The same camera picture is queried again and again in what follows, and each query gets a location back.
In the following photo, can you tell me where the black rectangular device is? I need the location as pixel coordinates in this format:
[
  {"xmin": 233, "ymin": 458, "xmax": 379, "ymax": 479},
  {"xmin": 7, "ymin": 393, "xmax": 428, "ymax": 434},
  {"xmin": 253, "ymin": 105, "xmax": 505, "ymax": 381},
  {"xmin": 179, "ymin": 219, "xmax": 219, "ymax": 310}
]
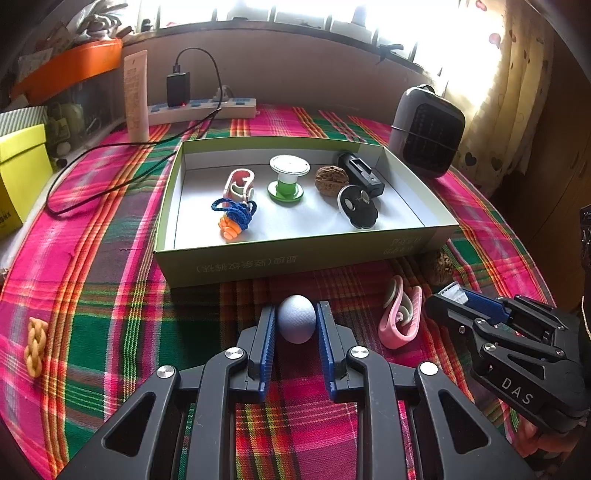
[{"xmin": 337, "ymin": 152, "xmax": 385, "ymax": 197}]

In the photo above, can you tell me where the white power strip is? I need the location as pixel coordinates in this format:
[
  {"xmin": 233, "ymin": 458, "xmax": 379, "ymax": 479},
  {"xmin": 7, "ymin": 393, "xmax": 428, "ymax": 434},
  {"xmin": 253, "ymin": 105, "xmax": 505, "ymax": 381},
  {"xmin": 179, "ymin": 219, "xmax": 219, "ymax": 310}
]
[{"xmin": 147, "ymin": 96, "xmax": 257, "ymax": 124}]

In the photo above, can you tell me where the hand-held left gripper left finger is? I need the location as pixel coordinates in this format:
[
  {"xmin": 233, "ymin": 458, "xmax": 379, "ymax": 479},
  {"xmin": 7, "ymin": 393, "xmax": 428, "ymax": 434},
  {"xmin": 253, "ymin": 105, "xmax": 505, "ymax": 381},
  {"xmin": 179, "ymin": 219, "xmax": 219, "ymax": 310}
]
[{"xmin": 55, "ymin": 302, "xmax": 278, "ymax": 480}]

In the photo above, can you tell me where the person's right hand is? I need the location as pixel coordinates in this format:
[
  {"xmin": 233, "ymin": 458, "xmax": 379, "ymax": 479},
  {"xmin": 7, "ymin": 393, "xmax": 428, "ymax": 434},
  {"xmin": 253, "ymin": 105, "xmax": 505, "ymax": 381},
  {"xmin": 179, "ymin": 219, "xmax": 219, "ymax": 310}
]
[{"xmin": 517, "ymin": 406, "xmax": 575, "ymax": 457}]

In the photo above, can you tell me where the black round disc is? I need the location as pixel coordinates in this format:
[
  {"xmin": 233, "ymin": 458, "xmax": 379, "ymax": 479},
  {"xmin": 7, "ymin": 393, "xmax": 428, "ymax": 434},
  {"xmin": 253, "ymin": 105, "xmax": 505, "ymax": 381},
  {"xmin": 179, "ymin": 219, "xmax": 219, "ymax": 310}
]
[{"xmin": 337, "ymin": 185, "xmax": 378, "ymax": 230}]

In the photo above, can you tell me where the pink and white clip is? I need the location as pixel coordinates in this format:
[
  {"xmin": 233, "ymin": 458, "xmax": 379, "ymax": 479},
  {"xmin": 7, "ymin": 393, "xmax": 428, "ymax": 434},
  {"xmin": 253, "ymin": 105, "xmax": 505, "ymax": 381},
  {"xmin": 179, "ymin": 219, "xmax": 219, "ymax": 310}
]
[{"xmin": 223, "ymin": 168, "xmax": 257, "ymax": 206}]

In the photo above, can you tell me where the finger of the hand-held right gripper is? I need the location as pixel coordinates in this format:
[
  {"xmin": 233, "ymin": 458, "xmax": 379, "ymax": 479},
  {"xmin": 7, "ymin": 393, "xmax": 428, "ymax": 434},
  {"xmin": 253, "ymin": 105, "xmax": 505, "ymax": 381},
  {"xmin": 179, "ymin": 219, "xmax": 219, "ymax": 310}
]
[
  {"xmin": 425, "ymin": 294, "xmax": 570, "ymax": 365},
  {"xmin": 463, "ymin": 289, "xmax": 563, "ymax": 341}
]

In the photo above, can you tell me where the grey space heater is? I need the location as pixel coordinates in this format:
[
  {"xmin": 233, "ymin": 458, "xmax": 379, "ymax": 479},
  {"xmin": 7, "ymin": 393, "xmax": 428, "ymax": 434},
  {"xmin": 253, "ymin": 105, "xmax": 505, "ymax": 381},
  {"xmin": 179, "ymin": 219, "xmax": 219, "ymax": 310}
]
[{"xmin": 388, "ymin": 85, "xmax": 466, "ymax": 178}]

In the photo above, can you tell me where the yellow braided knot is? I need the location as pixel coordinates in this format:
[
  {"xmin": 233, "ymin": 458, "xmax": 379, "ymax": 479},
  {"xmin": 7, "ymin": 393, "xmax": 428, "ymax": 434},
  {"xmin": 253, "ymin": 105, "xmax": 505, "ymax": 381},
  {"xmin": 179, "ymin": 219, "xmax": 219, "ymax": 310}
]
[{"xmin": 24, "ymin": 316, "xmax": 46, "ymax": 378}]

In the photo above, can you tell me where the striped box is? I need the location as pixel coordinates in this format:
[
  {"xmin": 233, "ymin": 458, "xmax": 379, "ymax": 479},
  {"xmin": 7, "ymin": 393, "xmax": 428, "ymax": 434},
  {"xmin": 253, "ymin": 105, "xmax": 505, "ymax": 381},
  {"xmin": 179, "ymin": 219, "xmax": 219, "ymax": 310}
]
[{"xmin": 0, "ymin": 106, "xmax": 49, "ymax": 138}]

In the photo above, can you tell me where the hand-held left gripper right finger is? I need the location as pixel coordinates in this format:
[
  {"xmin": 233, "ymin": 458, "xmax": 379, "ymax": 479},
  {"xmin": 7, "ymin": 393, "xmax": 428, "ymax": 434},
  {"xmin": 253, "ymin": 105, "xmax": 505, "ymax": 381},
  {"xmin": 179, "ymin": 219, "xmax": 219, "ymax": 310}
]
[{"xmin": 316, "ymin": 301, "xmax": 539, "ymax": 480}]

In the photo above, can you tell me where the plaid tablecloth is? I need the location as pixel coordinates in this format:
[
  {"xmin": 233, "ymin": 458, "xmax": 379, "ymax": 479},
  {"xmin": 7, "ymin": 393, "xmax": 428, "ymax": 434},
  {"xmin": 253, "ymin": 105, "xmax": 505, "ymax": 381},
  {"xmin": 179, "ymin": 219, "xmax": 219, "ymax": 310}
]
[{"xmin": 0, "ymin": 104, "xmax": 571, "ymax": 480}]

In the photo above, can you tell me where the black cable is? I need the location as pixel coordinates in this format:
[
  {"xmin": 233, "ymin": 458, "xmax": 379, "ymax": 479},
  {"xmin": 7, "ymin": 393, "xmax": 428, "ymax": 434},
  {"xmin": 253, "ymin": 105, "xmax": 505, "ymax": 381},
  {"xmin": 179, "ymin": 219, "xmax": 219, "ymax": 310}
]
[{"xmin": 46, "ymin": 47, "xmax": 234, "ymax": 215}]

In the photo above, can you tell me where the white and green spool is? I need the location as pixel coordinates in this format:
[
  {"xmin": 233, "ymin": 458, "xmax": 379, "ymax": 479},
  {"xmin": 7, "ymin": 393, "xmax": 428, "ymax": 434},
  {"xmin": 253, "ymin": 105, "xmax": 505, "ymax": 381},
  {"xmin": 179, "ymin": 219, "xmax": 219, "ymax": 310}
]
[{"xmin": 268, "ymin": 155, "xmax": 309, "ymax": 204}]

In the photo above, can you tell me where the shallow green cardboard box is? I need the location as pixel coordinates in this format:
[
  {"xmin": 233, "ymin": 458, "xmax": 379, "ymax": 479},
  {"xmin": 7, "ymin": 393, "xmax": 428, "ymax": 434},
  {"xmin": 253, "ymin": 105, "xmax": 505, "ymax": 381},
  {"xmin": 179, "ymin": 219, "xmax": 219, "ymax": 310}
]
[{"xmin": 154, "ymin": 137, "xmax": 460, "ymax": 289}]

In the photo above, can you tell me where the white tube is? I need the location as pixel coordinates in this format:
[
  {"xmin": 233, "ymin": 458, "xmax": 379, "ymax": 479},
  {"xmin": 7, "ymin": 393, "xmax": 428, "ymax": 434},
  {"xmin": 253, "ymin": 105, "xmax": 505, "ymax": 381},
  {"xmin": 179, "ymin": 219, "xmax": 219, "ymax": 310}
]
[{"xmin": 124, "ymin": 50, "xmax": 150, "ymax": 143}]

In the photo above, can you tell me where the grey egg-shaped ball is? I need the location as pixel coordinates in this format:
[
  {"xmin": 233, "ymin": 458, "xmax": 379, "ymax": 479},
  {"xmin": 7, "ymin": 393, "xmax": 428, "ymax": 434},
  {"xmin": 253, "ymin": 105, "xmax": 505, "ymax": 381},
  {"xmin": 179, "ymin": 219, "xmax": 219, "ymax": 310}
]
[{"xmin": 276, "ymin": 294, "xmax": 317, "ymax": 344}]

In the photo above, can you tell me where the yellow box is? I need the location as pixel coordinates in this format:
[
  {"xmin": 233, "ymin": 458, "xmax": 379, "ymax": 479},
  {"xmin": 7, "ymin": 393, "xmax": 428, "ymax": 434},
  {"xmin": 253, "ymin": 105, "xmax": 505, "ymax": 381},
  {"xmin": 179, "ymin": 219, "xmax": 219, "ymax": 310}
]
[{"xmin": 0, "ymin": 124, "xmax": 54, "ymax": 241}]

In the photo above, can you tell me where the pale green plant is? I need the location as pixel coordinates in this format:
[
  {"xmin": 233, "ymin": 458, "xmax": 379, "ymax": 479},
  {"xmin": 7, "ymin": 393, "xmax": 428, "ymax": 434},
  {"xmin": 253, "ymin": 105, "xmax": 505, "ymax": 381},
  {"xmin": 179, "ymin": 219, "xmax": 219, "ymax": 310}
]
[{"xmin": 76, "ymin": 0, "xmax": 134, "ymax": 35}]

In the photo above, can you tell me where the storage bin with orange lid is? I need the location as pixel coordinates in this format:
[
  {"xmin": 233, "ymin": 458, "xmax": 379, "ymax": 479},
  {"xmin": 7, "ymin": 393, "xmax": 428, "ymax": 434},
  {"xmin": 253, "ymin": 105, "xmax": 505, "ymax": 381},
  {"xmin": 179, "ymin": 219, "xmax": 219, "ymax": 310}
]
[{"xmin": 9, "ymin": 39, "xmax": 127, "ymax": 160}]

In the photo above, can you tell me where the blue cord orange knot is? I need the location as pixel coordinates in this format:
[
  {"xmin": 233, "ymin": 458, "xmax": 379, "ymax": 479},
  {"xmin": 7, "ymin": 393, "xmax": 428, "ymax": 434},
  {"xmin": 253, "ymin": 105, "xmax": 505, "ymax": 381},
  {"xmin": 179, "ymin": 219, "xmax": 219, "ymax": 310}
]
[{"xmin": 211, "ymin": 198, "xmax": 258, "ymax": 242}]

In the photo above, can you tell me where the black charger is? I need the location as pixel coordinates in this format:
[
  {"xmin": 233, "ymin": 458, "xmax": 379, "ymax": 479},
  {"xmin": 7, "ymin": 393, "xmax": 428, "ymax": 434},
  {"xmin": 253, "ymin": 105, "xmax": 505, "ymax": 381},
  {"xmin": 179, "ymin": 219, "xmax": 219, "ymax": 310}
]
[{"xmin": 166, "ymin": 71, "xmax": 191, "ymax": 108}]

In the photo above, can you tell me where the walnut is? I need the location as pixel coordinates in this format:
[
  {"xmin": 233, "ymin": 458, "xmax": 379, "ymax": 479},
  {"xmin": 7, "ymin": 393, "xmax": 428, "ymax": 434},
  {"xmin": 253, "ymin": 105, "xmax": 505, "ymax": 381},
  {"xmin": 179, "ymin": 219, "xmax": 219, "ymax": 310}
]
[
  {"xmin": 427, "ymin": 249, "xmax": 455, "ymax": 287},
  {"xmin": 315, "ymin": 166, "xmax": 348, "ymax": 197}
]

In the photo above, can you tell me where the patterned curtain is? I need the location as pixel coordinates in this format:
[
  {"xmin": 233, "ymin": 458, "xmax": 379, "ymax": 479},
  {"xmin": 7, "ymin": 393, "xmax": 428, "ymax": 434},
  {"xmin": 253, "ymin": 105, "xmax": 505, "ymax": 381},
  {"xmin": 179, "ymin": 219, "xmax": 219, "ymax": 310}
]
[{"xmin": 443, "ymin": 0, "xmax": 559, "ymax": 195}]

